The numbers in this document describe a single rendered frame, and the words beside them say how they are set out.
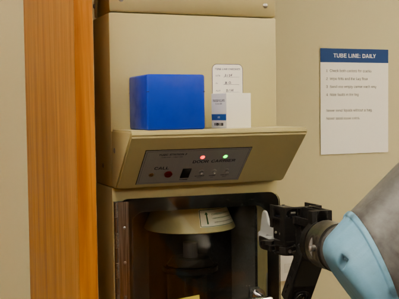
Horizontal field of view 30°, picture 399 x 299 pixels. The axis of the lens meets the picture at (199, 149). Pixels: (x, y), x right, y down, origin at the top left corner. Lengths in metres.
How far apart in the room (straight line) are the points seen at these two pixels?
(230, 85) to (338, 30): 0.68
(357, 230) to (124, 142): 0.56
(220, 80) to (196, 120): 0.16
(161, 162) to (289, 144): 0.23
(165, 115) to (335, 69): 0.86
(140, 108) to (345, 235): 0.57
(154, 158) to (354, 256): 0.57
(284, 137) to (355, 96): 0.74
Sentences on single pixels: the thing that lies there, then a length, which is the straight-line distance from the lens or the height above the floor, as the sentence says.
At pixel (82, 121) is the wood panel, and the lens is 1.18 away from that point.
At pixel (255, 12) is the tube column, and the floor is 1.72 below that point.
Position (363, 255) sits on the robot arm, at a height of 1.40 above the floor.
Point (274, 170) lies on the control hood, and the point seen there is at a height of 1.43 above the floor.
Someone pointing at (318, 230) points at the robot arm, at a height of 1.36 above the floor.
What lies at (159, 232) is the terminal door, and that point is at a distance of 1.31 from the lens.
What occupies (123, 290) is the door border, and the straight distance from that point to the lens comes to 1.31.
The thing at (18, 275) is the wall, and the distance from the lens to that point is 1.73.
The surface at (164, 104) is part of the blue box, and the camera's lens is 1.20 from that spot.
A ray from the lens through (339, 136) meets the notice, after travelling 1.98.
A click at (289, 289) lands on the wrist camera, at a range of 1.25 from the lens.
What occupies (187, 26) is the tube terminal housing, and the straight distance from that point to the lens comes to 1.34.
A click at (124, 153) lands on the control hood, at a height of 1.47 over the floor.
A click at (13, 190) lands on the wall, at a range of 1.70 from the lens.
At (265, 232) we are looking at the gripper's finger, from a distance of 1.32.
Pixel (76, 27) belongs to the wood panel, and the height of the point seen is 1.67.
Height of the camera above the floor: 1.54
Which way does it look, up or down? 3 degrees down
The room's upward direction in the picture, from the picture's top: 1 degrees counter-clockwise
